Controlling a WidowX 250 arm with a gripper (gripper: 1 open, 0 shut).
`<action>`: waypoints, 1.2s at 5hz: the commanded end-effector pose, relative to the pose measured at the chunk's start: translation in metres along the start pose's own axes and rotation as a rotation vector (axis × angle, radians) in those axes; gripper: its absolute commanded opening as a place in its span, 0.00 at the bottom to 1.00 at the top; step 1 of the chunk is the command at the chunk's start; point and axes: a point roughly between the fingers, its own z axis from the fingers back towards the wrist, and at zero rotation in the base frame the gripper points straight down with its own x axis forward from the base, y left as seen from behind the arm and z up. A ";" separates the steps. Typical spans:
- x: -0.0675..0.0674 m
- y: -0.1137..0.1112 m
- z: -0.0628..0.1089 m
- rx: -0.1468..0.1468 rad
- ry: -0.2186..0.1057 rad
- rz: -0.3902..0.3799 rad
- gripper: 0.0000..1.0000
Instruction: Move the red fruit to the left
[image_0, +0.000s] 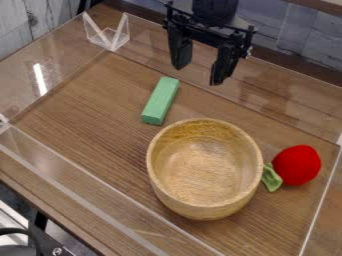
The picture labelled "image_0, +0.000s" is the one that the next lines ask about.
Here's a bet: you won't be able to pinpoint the black table leg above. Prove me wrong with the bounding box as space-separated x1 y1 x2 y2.
28 210 48 253

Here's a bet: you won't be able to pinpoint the clear acrylic corner bracket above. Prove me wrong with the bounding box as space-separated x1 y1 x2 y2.
82 12 130 52

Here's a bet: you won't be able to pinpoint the green rectangular block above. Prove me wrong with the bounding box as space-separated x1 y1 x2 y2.
141 77 179 125

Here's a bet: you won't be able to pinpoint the light wooden bowl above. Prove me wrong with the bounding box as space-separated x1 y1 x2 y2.
146 118 264 220

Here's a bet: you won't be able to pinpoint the black cable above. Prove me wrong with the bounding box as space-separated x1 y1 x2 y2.
0 227 34 248

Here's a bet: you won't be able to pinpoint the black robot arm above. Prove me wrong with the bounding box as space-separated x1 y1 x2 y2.
163 0 258 86

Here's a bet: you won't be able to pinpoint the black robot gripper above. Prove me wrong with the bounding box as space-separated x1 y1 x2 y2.
162 0 258 86

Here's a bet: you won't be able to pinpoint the red plush strawberry green leaves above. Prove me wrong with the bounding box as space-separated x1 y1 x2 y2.
262 145 322 192

